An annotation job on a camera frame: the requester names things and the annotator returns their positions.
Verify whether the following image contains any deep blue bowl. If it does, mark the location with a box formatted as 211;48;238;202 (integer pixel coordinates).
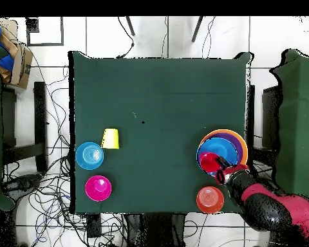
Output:
196;137;239;177

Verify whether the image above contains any black power box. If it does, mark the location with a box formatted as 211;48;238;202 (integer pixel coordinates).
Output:
86;213;102;239

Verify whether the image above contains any small pink bowl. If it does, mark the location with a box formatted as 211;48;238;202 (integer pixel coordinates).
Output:
84;175;112;202

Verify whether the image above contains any large yellow bowl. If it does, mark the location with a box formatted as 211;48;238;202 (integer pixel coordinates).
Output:
197;129;248;167

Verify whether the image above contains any small orange bowl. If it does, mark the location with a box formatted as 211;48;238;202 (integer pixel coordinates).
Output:
196;186;225;215

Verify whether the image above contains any black pedestal foot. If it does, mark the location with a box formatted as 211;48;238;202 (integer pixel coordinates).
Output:
2;173;43;199

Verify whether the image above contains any black bench stand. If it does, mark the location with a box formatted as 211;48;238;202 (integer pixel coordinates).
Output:
1;81;48;173

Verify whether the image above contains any black tripod leg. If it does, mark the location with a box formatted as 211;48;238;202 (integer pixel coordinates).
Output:
191;16;204;43
125;16;136;37

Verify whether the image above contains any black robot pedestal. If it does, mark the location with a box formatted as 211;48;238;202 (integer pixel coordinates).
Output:
126;212;187;247

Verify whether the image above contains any dark green tablecloth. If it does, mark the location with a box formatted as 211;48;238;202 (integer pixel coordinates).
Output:
68;50;254;214

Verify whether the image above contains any black square floor frame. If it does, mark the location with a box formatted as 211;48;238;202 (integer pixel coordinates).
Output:
25;17;65;47

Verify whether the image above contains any red cup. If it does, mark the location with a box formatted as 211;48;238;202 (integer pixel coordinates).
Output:
198;151;226;174

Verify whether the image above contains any shallow blue bowl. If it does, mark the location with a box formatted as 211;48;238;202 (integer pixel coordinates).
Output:
75;142;105;171

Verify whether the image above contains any purple bowl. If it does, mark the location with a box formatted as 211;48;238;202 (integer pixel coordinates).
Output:
208;132;245;165

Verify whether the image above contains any black floor cable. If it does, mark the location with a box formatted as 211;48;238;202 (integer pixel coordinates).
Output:
117;16;135;59

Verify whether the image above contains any yellow cup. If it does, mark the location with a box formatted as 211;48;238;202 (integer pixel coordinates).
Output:
100;128;120;150

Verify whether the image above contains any cardboard box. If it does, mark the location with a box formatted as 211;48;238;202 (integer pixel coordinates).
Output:
0;17;33;89

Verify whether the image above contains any tangle of black cables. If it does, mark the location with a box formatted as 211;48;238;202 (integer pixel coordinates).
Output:
1;59;127;247

